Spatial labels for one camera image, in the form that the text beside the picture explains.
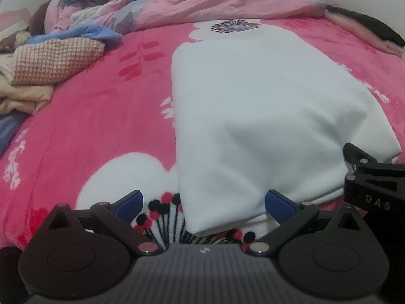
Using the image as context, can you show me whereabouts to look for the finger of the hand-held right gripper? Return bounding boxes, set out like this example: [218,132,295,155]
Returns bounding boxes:
[343,142,405,202]

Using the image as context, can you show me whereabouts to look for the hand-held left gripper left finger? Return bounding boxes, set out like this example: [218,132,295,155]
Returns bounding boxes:
[47,190,159,256]

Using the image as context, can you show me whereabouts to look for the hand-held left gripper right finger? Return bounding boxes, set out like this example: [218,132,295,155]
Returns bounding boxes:
[246,189,361,256]

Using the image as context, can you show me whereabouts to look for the white sweatshirt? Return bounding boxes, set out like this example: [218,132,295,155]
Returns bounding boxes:
[171,27,402,233]

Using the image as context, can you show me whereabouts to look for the pink floral fleece blanket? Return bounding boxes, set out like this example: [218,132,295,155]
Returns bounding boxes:
[0,16,405,251]

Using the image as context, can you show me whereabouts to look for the dark cloth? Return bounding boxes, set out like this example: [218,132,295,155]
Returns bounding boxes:
[0,246,24,304]

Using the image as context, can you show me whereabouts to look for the beige garment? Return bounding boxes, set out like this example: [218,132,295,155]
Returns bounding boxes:
[0,51,56,115]

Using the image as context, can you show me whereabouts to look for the pink checked knit garment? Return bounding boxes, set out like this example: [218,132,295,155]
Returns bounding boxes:
[9,36,106,86]

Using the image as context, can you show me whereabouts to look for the blue fleece garment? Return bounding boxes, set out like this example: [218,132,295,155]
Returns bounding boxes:
[25,24,122,46]

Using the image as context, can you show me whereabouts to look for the white knit garment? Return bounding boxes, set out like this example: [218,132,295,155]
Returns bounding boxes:
[71,6,108,26]

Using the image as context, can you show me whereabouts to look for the brown cloth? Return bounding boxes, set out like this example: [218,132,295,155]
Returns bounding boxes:
[0,2,53,53]

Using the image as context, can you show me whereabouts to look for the pink patterned duvet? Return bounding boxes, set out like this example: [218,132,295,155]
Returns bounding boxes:
[44,0,336,35]

